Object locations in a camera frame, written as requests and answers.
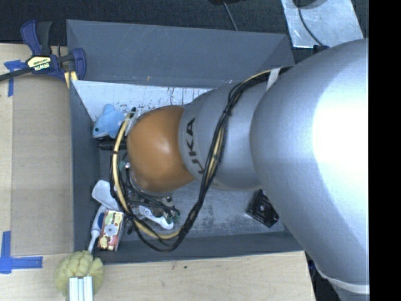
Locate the pale wood board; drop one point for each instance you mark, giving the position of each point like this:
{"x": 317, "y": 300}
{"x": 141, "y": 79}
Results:
{"x": 40, "y": 168}

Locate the yellow brain-shaped toy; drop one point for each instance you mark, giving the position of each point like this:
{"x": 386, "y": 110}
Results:
{"x": 78, "y": 262}

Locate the blue toy dolphin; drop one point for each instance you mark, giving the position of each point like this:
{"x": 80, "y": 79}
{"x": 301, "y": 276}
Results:
{"x": 108, "y": 122}

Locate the red and yellow printed box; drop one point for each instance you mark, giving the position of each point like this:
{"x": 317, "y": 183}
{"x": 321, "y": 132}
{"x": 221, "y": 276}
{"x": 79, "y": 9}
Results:
{"x": 110, "y": 232}

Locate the black square plastic part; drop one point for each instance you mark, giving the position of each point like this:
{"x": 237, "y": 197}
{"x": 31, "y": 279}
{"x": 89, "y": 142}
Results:
{"x": 262, "y": 212}

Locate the white plastic bottle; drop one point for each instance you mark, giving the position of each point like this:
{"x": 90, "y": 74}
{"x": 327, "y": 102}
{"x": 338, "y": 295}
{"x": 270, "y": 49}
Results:
{"x": 101, "y": 193}

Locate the grey metal bin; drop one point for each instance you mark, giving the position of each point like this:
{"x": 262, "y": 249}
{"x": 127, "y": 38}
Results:
{"x": 175, "y": 55}

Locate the white and blue electric toothbrush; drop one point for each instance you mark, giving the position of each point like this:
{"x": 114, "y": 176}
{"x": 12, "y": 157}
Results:
{"x": 95, "y": 229}

